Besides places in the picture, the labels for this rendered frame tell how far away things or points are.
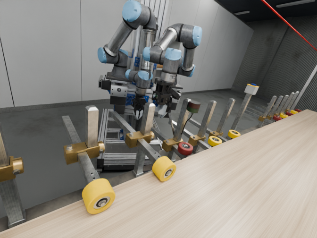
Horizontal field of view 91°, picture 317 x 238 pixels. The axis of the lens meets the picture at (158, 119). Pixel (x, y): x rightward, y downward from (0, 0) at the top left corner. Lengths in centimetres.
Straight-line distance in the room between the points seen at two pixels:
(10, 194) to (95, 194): 31
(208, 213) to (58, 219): 44
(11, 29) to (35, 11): 39
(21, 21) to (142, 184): 279
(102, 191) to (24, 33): 278
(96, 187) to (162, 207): 22
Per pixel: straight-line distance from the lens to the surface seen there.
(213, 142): 102
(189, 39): 121
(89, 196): 50
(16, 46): 308
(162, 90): 80
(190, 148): 86
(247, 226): 67
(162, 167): 60
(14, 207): 76
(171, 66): 78
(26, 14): 307
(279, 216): 79
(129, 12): 116
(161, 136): 99
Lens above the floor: 136
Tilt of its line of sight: 25 degrees down
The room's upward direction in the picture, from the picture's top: 12 degrees clockwise
